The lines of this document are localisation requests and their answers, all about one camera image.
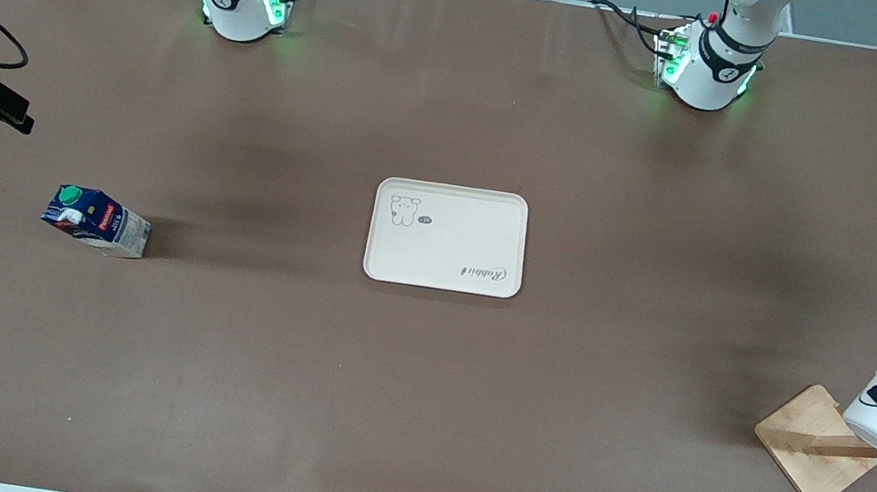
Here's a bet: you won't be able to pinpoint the wooden mug stand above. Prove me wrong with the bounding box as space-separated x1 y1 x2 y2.
745 372 877 492

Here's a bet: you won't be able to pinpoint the cream tray with rabbit print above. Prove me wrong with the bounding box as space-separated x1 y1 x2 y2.
361 172 536 303

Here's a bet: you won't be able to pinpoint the blue white milk carton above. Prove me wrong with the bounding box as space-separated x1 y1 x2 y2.
36 181 156 263

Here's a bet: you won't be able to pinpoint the black left arm base cables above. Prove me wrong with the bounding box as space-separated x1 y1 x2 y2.
582 0 675 60

